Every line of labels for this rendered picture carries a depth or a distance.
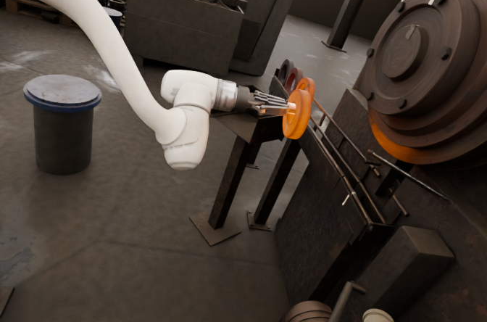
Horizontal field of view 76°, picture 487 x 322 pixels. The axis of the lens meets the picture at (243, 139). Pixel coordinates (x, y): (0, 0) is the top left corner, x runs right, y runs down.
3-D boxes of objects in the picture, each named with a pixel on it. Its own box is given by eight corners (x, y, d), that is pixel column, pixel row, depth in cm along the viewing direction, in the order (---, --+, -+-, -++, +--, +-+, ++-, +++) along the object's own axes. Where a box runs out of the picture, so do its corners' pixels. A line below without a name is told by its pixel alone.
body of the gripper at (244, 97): (230, 102, 98) (258, 107, 100) (232, 114, 91) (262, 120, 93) (235, 80, 95) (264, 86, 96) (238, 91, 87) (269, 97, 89)
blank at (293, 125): (302, 85, 102) (293, 83, 101) (317, 100, 88) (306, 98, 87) (288, 127, 108) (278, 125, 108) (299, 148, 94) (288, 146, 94)
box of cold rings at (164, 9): (217, 60, 391) (235, -6, 352) (224, 86, 323) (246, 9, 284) (132, 39, 362) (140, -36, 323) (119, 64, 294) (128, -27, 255)
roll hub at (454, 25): (364, 89, 89) (419, -15, 75) (419, 143, 65) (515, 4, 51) (347, 85, 87) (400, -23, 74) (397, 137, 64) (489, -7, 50)
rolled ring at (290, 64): (291, 62, 173) (297, 64, 173) (284, 56, 189) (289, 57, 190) (280, 93, 180) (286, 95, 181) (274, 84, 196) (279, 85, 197)
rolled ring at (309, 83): (300, 74, 158) (306, 75, 158) (288, 108, 163) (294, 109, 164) (312, 80, 141) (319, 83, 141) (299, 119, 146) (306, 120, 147)
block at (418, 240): (385, 289, 84) (438, 228, 72) (401, 320, 77) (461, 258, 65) (351, 286, 81) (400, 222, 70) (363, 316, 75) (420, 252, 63)
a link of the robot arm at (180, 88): (214, 88, 99) (209, 125, 93) (164, 78, 95) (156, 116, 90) (219, 68, 89) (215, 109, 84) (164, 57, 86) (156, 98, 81)
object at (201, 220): (214, 199, 176) (253, 84, 141) (243, 233, 161) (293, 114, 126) (182, 210, 162) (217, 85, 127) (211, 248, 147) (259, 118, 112)
